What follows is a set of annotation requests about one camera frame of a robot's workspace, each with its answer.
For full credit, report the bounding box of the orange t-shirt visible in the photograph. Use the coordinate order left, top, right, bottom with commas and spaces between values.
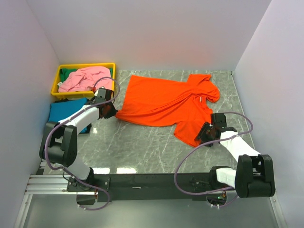
115, 74, 220, 147

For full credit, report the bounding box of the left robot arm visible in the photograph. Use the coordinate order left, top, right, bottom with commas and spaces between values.
39, 87, 117, 191

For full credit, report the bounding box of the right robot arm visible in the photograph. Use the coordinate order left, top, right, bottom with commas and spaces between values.
195, 113, 276, 198

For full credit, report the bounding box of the pink t-shirt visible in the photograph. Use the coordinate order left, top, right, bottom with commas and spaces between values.
58, 66, 113, 93

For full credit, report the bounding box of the folded blue t-shirt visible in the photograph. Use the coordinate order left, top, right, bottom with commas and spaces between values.
48, 97, 92, 135

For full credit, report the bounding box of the yellow plastic bin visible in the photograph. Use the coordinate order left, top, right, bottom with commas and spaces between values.
51, 63, 116, 99

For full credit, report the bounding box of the green t-shirt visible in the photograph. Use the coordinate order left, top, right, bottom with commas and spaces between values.
59, 66, 112, 83

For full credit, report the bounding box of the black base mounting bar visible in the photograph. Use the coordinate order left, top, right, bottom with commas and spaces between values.
66, 172, 236, 206

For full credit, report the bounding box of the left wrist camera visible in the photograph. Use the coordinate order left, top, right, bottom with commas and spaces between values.
94, 87, 114, 99

